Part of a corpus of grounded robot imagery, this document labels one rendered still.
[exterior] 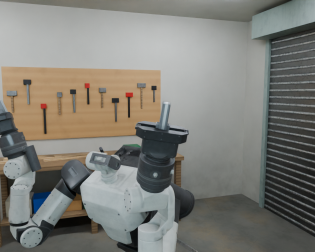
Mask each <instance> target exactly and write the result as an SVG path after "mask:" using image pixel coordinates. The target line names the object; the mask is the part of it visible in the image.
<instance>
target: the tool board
mask: <svg viewBox="0 0 315 252"><path fill-rule="evenodd" d="M1 77H2V93H3V103H4V105H5V107H6V109H7V111H8V112H10V113H12V116H13V118H14V124H15V127H16V128H17V129H18V130H17V131H18V132H23V135H24V136H25V140H47V139H68V138H89V137H111V136H132V135H136V129H135V127H136V124H137V123H138V122H142V121H147V122H154V123H156V122H160V116H161V70H141V69H99V68H57V67H15V66H1Z"/></svg>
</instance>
